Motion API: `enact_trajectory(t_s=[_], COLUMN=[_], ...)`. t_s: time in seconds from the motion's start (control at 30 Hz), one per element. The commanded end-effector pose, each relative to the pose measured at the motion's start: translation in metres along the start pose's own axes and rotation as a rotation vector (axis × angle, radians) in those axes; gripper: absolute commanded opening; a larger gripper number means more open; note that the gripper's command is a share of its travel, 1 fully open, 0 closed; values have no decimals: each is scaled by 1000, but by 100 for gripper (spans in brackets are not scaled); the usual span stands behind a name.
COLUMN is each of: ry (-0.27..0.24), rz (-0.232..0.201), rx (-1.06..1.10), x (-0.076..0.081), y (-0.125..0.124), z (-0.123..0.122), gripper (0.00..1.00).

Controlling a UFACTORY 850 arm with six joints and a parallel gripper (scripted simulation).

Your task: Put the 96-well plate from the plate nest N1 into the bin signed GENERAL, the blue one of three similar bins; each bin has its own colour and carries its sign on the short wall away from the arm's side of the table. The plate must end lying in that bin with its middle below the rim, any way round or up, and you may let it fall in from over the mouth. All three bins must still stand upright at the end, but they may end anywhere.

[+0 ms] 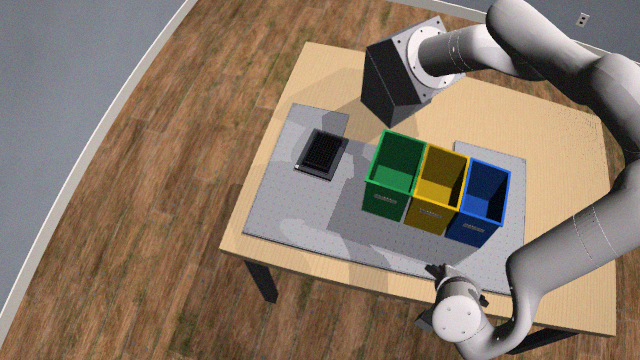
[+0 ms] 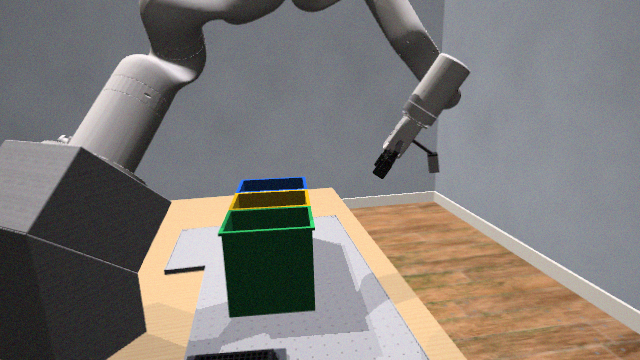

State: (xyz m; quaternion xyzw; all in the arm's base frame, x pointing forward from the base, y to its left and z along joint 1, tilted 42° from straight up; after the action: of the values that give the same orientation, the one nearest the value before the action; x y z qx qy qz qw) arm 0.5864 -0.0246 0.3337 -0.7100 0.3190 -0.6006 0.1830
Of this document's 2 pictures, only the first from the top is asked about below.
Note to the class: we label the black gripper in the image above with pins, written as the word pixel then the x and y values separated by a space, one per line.
pixel 448 272

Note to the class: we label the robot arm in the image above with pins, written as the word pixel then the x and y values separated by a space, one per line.
pixel 591 238

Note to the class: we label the green bin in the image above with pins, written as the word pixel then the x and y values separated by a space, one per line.
pixel 395 159

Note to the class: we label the blue open bin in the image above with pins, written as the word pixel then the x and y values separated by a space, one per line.
pixel 485 195

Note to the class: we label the yellow bin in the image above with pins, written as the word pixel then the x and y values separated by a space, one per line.
pixel 444 171

